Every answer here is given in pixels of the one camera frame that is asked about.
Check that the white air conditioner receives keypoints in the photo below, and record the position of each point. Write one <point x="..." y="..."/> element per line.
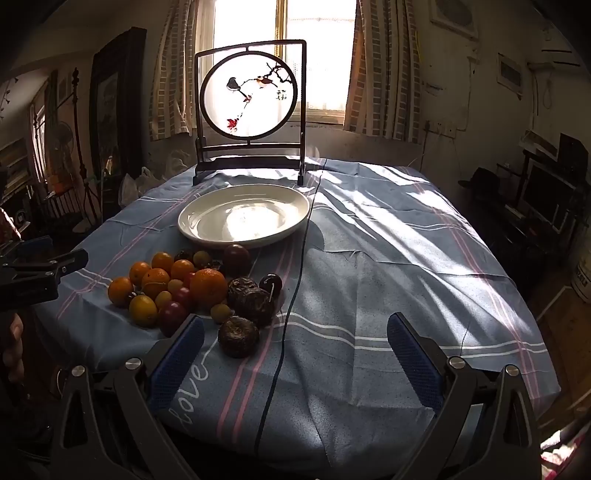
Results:
<point x="561" y="57"/>

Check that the computer monitor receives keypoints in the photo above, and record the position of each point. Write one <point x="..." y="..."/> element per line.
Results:
<point x="547" y="194"/>

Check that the black speaker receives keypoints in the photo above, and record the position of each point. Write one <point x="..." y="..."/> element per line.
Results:
<point x="572" y="147"/>

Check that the clear plastic bag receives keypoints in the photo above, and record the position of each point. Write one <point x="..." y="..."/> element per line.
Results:
<point x="178" y="161"/>
<point x="134" y="184"/>

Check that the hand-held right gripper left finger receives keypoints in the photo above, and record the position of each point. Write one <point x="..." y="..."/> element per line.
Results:
<point x="178" y="360"/>

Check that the purple passion fruit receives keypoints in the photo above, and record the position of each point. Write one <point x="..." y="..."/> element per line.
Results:
<point x="237" y="259"/>

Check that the checked curtain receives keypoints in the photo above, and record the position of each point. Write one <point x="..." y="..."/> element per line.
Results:
<point x="383" y="69"/>
<point x="184" y="69"/>

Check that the dark purple plum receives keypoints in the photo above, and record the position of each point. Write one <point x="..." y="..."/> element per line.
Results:
<point x="183" y="255"/>
<point x="270" y="282"/>

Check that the dark framed picture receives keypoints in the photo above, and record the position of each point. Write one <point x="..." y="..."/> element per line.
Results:
<point x="115" y="101"/>

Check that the window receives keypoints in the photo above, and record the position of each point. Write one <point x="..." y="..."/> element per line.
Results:
<point x="318" y="55"/>

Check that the white framed wall fan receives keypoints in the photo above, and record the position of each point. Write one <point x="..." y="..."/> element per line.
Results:
<point x="455" y="16"/>

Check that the wall socket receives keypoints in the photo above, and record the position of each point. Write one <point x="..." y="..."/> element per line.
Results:
<point x="438" y="128"/>

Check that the small yellow-green fruit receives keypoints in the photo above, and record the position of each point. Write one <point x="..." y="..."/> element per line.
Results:
<point x="175" y="286"/>
<point x="163" y="299"/>
<point x="202" y="258"/>
<point x="220" y="313"/>

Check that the black hat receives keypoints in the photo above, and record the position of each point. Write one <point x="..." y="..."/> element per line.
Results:
<point x="482" y="177"/>

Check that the bird painting table screen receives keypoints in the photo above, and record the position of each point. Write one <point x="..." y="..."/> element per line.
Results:
<point x="251" y="101"/>

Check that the yellow round fruit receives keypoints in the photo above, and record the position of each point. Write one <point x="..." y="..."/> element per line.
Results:
<point x="143" y="310"/>

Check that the wall vent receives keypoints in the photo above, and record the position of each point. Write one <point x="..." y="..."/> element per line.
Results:
<point x="510" y="74"/>

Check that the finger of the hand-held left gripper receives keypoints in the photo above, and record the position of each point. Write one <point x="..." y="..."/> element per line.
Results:
<point x="37" y="243"/>
<point x="46" y="266"/>

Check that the orange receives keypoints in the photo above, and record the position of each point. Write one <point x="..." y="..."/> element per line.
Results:
<point x="155" y="284"/>
<point x="182" y="270"/>
<point x="162" y="261"/>
<point x="140" y="273"/>
<point x="121" y="291"/>
<point x="208" y="288"/>

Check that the white ceramic plate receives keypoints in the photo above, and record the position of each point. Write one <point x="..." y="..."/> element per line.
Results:
<point x="244" y="214"/>

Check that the brown water chestnut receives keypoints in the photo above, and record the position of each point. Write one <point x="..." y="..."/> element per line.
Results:
<point x="240" y="286"/>
<point x="257" y="308"/>
<point x="238" y="337"/>
<point x="215" y="265"/>

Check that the person's left hand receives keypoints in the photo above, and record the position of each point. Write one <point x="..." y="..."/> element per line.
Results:
<point x="11" y="344"/>

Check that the white bucket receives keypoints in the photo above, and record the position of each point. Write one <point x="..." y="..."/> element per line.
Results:
<point x="581" y="279"/>

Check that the red cherry tomato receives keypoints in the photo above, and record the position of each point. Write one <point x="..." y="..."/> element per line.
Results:
<point x="184" y="297"/>
<point x="171" y="318"/>
<point x="189" y="278"/>

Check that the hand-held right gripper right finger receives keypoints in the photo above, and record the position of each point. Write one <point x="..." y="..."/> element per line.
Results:
<point x="413" y="364"/>

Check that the black coat stand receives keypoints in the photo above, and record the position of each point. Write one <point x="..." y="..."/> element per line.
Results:
<point x="79" y="138"/>

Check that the standing fan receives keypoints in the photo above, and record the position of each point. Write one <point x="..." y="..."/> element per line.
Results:
<point x="59" y="138"/>

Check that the blue striped tablecloth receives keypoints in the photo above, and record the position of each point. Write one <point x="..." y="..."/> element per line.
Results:
<point x="392" y="286"/>

